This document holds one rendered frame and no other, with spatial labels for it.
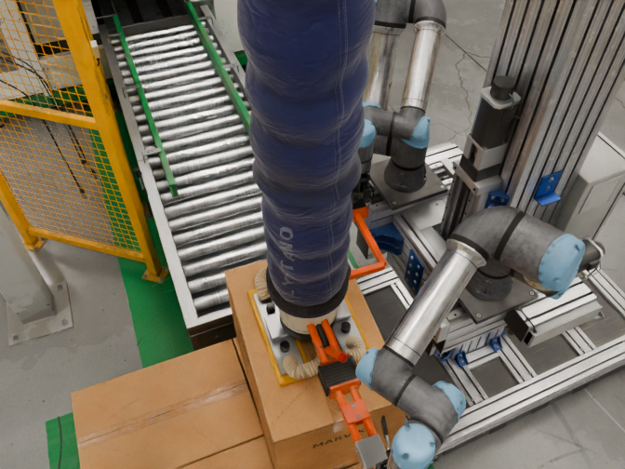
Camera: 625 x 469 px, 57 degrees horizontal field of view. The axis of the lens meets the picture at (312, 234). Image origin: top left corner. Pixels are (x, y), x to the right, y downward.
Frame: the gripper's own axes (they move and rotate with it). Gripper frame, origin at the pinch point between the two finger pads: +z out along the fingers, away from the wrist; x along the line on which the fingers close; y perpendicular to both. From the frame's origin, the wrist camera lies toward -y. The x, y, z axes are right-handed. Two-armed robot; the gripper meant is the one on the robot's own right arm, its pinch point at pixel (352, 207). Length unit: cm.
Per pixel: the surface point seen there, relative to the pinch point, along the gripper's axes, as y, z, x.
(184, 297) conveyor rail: -19, 48, -60
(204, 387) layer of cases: 18, 54, -61
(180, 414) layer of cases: 25, 54, -71
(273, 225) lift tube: 34, -40, -36
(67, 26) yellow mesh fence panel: -79, -36, -74
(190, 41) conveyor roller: -208, 51, -19
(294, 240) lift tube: 39, -38, -32
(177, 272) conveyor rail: -32, 48, -60
